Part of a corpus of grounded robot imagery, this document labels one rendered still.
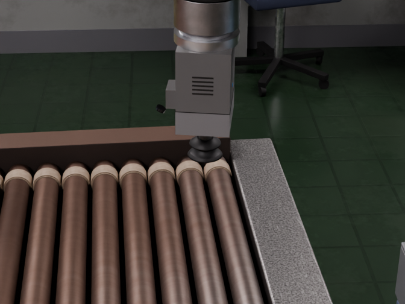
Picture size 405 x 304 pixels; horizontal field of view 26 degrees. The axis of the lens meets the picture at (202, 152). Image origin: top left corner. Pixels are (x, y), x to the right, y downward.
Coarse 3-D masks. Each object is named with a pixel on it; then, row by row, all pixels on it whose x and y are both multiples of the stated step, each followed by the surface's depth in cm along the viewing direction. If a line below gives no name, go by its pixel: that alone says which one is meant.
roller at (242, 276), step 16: (224, 160) 158; (208, 176) 154; (224, 176) 152; (224, 192) 147; (224, 208) 142; (224, 224) 139; (240, 224) 139; (224, 240) 135; (240, 240) 134; (224, 256) 133; (240, 256) 130; (240, 272) 127; (240, 288) 124; (256, 288) 124
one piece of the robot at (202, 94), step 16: (176, 32) 99; (192, 48) 97; (208, 48) 97; (224, 48) 97; (176, 64) 98; (192, 64) 97; (208, 64) 97; (224, 64) 97; (176, 80) 99; (192, 80) 98; (208, 80) 98; (224, 80) 98; (176, 96) 100; (192, 96) 99; (208, 96) 99; (224, 96) 99; (160, 112) 105; (176, 112) 100; (192, 112) 100; (208, 112) 100; (224, 112) 100; (176, 128) 101; (192, 128) 101; (208, 128) 101; (224, 128) 101
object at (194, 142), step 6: (192, 138) 107; (198, 138) 106; (216, 138) 107; (192, 144) 106; (198, 144) 106; (204, 144) 105; (210, 144) 106; (216, 144) 106; (192, 150) 107; (198, 150) 106; (204, 150) 105; (210, 150) 105; (216, 150) 107; (198, 156) 106; (204, 156) 106; (210, 156) 106
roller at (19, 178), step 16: (16, 176) 151; (16, 192) 147; (16, 208) 142; (0, 224) 139; (16, 224) 139; (0, 240) 134; (16, 240) 135; (0, 256) 130; (16, 256) 132; (0, 272) 127; (16, 272) 129; (0, 288) 123
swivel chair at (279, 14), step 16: (256, 0) 379; (272, 0) 381; (288, 0) 383; (304, 0) 386; (320, 0) 388; (336, 0) 391; (256, 48) 445; (240, 64) 420; (256, 64) 420; (272, 64) 413; (288, 64) 415; (320, 64) 435; (320, 80) 408
